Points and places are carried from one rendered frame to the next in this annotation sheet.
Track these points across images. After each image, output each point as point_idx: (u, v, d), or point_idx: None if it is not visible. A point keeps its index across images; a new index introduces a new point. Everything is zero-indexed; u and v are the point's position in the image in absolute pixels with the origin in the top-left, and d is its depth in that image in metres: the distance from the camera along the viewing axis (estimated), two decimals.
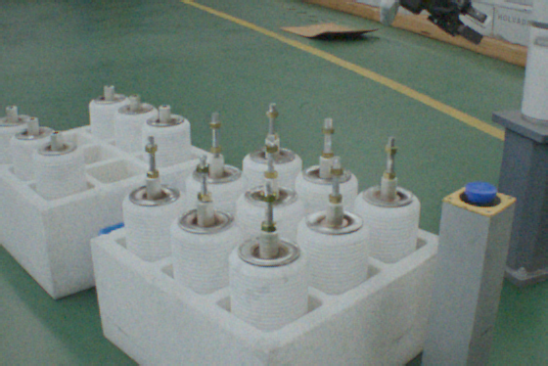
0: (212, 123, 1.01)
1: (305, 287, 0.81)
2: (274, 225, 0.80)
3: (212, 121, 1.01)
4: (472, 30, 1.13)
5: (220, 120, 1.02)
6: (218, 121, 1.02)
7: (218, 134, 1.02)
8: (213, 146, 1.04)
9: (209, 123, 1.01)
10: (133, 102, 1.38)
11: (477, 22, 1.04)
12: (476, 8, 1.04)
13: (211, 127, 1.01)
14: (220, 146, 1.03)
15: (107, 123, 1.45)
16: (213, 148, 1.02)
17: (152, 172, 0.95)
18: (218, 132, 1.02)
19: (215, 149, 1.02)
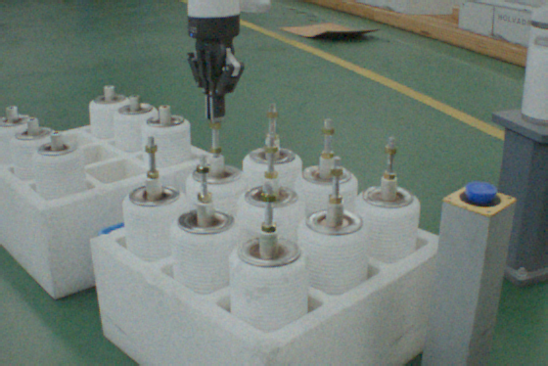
0: (212, 123, 1.01)
1: (305, 287, 0.81)
2: (274, 225, 0.80)
3: (212, 121, 1.01)
4: (212, 107, 1.00)
5: (220, 121, 1.02)
6: (218, 121, 1.02)
7: (218, 135, 1.02)
8: (213, 146, 1.04)
9: (209, 123, 1.01)
10: (133, 102, 1.38)
11: None
12: (206, 100, 1.00)
13: (211, 127, 1.01)
14: (220, 146, 1.03)
15: (107, 123, 1.45)
16: (213, 148, 1.02)
17: (152, 172, 0.95)
18: (218, 133, 1.02)
19: (214, 149, 1.02)
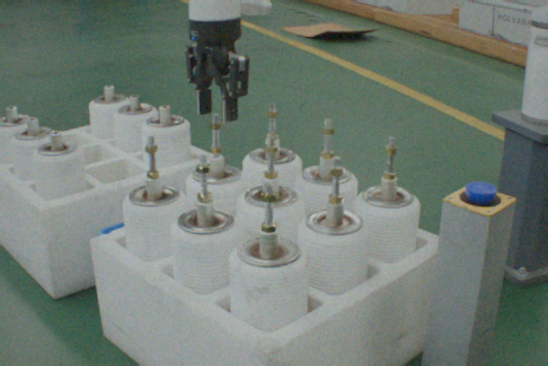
0: (220, 122, 1.02)
1: (305, 287, 0.81)
2: (274, 225, 0.80)
3: (218, 121, 1.02)
4: (225, 111, 0.97)
5: (211, 121, 1.02)
6: (214, 121, 1.02)
7: (214, 134, 1.03)
8: (212, 150, 1.03)
9: (220, 124, 1.01)
10: (133, 102, 1.38)
11: (209, 102, 1.04)
12: (198, 95, 1.02)
13: (221, 126, 1.02)
14: None
15: (107, 123, 1.45)
16: (221, 147, 1.03)
17: (152, 172, 0.95)
18: (214, 132, 1.03)
19: (221, 147, 1.04)
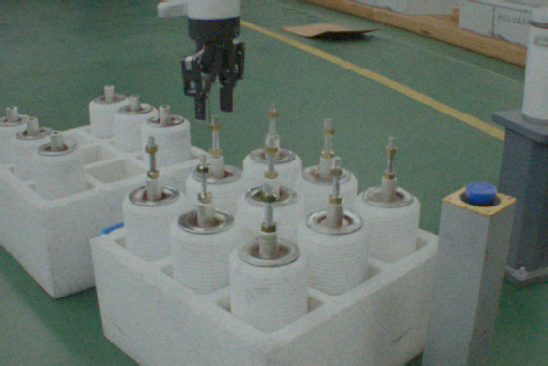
0: (211, 125, 1.01)
1: (305, 287, 0.81)
2: (274, 225, 0.80)
3: (212, 123, 1.02)
4: (233, 97, 1.03)
5: (220, 123, 1.02)
6: (218, 124, 1.02)
7: (218, 137, 1.02)
8: None
9: (208, 125, 1.02)
10: (133, 102, 1.38)
11: (195, 112, 0.98)
12: (208, 103, 0.97)
13: (210, 129, 1.01)
14: (220, 149, 1.03)
15: (107, 123, 1.45)
16: (212, 150, 1.03)
17: (152, 172, 0.95)
18: (218, 135, 1.02)
19: (213, 151, 1.02)
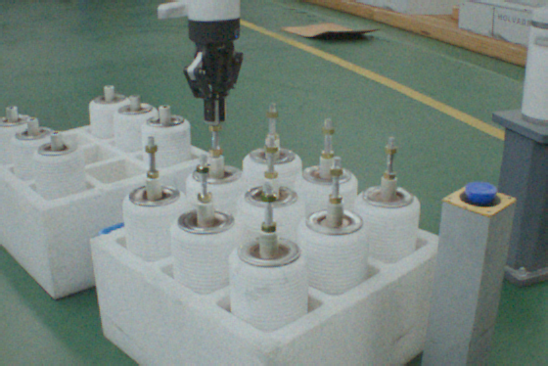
0: (220, 124, 1.02)
1: (305, 287, 0.81)
2: (274, 225, 0.80)
3: (217, 124, 1.02)
4: (225, 106, 1.02)
5: None
6: None
7: (215, 136, 1.03)
8: (211, 152, 1.03)
9: (219, 126, 1.01)
10: (133, 102, 1.38)
11: (205, 113, 1.01)
12: (218, 105, 1.00)
13: (221, 129, 1.02)
14: None
15: (107, 123, 1.45)
16: (221, 149, 1.03)
17: (152, 172, 0.95)
18: (215, 134, 1.03)
19: (222, 149, 1.03)
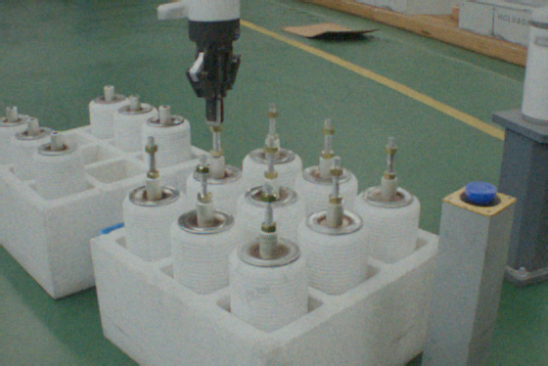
0: None
1: (305, 287, 0.81)
2: (274, 225, 0.80)
3: None
4: (224, 107, 1.01)
5: (213, 126, 1.01)
6: (213, 125, 1.02)
7: (213, 138, 1.02)
8: (221, 152, 1.03)
9: (218, 124, 1.03)
10: (133, 102, 1.38)
11: (205, 113, 1.01)
12: (220, 105, 1.00)
13: (215, 127, 1.03)
14: (211, 150, 1.03)
15: (107, 123, 1.45)
16: None
17: (152, 172, 0.95)
18: (213, 136, 1.02)
19: (213, 148, 1.04)
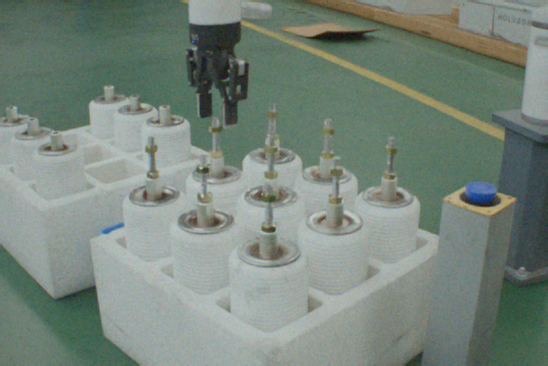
0: (210, 126, 1.02)
1: (305, 287, 0.81)
2: (274, 225, 0.80)
3: (211, 125, 1.02)
4: (225, 114, 0.97)
5: (220, 126, 1.02)
6: (217, 126, 1.02)
7: (217, 139, 1.02)
8: None
9: (208, 126, 1.02)
10: (133, 102, 1.38)
11: (209, 105, 1.04)
12: (199, 99, 1.02)
13: (209, 130, 1.02)
14: (219, 151, 1.03)
15: (107, 123, 1.45)
16: (211, 152, 1.03)
17: (152, 172, 0.95)
18: (217, 137, 1.02)
19: (211, 153, 1.03)
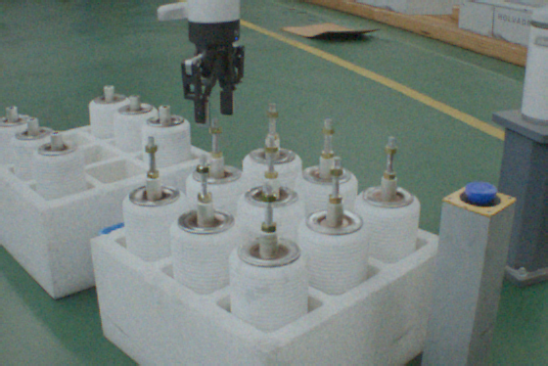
0: None
1: (305, 287, 0.81)
2: (274, 225, 0.80)
3: (216, 125, 1.02)
4: (233, 100, 1.04)
5: (210, 128, 1.02)
6: (211, 127, 1.02)
7: (212, 140, 1.03)
8: (219, 154, 1.03)
9: (219, 126, 1.03)
10: (133, 102, 1.38)
11: (195, 114, 0.99)
12: (209, 107, 0.97)
13: (216, 129, 1.03)
14: (210, 151, 1.03)
15: (107, 123, 1.45)
16: None
17: (152, 172, 0.95)
18: (212, 138, 1.03)
19: None
